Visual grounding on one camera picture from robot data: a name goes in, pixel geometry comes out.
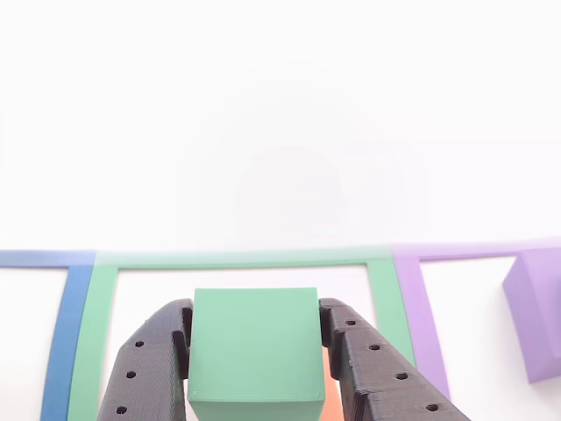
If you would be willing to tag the orange cube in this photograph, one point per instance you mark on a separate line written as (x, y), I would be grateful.
(331, 399)

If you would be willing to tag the green cube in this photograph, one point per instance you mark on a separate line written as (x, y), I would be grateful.
(254, 342)

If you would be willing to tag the large purple cube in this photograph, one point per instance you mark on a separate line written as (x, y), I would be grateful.
(534, 316)

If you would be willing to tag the green tape square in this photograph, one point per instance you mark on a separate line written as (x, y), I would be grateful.
(92, 329)

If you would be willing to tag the purple tape square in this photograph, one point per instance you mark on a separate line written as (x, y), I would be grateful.
(416, 316)

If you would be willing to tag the blue tape square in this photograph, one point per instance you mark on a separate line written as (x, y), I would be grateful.
(61, 342)

